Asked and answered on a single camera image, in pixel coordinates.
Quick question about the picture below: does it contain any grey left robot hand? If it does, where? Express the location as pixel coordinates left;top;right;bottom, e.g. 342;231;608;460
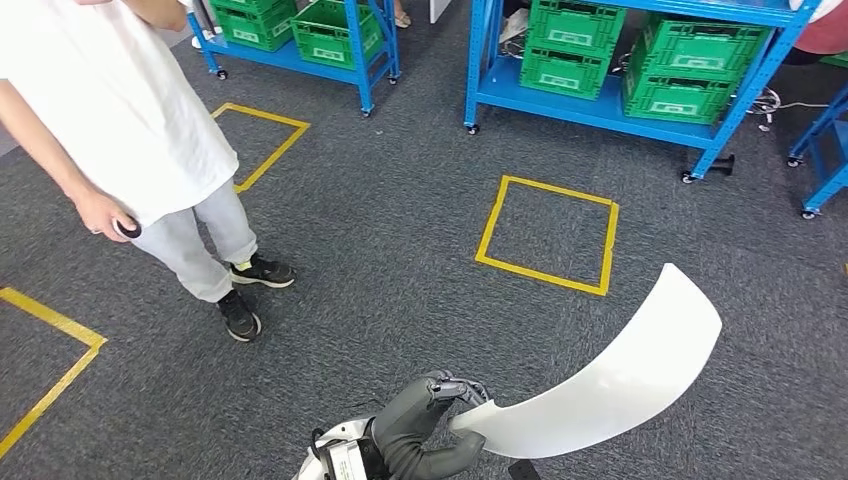
370;370;493;480

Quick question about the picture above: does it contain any white curved plastic part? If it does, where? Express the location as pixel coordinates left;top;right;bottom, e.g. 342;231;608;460
450;262;723;460

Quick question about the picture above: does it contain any blue metal shelf rack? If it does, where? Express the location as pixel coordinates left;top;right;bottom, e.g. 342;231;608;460
786;82;848;222
185;0;403;119
462;0;823;185

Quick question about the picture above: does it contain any stool with chrome base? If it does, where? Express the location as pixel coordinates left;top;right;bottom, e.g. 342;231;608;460
747;86;784;132

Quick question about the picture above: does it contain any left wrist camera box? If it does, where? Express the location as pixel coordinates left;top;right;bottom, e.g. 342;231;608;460
316;438;372;480

